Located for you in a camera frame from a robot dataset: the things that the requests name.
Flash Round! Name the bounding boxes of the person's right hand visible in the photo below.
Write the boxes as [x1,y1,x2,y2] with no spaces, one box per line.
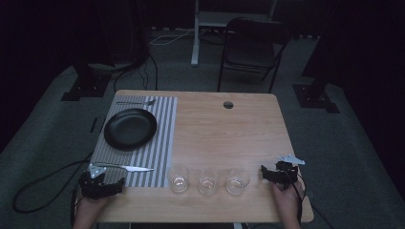
[271,179,304,218]

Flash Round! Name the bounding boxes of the silver table knife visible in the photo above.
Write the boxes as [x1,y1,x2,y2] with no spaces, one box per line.
[92,161,155,173]

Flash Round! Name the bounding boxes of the person's left hand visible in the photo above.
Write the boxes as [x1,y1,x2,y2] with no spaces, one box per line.
[75,194,113,221]

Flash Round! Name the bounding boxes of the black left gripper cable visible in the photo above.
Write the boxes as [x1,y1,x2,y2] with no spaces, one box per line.
[11,152,94,229]

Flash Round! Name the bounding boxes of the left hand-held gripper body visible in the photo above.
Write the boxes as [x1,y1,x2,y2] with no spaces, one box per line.
[78,162,113,201]

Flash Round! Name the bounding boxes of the black folding chair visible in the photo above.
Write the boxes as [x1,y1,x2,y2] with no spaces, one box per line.
[217,16,292,94]

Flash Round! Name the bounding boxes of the clear drinking glass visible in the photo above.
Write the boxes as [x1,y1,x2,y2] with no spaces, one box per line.
[197,168,221,196]
[167,165,191,194]
[224,167,250,196]

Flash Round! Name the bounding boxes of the black stand with base plate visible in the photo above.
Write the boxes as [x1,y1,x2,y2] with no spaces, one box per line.
[291,0,354,115]
[60,0,151,102]

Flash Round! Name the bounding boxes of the black round plate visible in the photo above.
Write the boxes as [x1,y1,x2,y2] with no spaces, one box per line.
[103,108,159,151]

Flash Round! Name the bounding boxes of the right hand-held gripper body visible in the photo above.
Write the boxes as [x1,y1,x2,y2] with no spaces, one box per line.
[272,154,306,186]

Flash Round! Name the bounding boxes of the white metal stand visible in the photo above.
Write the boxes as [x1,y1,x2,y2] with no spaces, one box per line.
[190,0,279,68]

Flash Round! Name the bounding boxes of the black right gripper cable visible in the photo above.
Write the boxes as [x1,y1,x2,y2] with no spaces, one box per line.
[285,165,336,229]

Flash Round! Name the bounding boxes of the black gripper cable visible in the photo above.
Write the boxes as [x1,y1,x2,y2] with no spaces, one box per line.
[285,165,336,229]
[11,152,94,229]

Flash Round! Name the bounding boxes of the silver fork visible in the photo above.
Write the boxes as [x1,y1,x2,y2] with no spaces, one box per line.
[116,98,158,107]

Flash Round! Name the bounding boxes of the white floor cable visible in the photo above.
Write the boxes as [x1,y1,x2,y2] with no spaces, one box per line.
[148,28,196,47]

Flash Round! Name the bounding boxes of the black floor cable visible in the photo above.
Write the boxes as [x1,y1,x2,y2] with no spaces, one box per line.
[112,52,160,94]

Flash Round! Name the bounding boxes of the grey striped placemat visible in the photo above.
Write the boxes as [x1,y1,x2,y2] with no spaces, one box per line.
[89,95,179,189]

